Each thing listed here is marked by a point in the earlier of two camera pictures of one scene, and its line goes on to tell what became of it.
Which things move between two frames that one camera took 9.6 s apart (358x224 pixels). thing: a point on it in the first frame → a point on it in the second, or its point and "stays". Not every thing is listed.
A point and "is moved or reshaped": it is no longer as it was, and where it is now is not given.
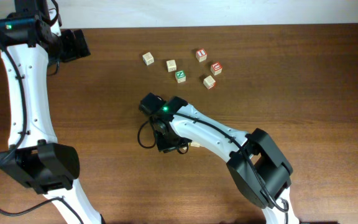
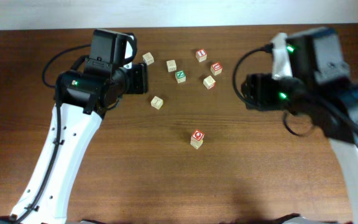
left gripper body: (66, 49) → (131, 81)
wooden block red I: (201, 55) stays
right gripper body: (169, 145) → (250, 91)
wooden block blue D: (196, 144) is moved or reshaped
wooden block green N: (181, 76) stays
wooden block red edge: (209, 82) stays
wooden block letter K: (148, 58) stays
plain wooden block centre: (171, 65) stays
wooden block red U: (216, 68) stays
